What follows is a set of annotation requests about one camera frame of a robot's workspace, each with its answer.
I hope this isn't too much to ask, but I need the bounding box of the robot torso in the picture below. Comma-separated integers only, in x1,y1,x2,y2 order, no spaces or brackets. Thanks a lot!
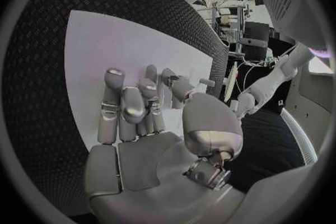
280,59,335,166

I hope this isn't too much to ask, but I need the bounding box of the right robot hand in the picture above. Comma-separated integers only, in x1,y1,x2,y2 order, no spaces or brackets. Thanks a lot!
83,63,245,224

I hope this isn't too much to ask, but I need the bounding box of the white cable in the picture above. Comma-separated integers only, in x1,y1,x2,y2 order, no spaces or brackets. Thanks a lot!
234,55,290,95

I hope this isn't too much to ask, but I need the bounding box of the white task board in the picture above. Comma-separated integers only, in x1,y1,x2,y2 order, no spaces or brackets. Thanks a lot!
63,10,214,151

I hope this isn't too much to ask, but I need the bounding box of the dark computer monitor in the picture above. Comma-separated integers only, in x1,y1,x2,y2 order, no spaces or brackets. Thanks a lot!
242,21,271,61

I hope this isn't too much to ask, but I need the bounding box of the metal frame rack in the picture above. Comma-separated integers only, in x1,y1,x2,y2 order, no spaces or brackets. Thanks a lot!
209,3,254,57

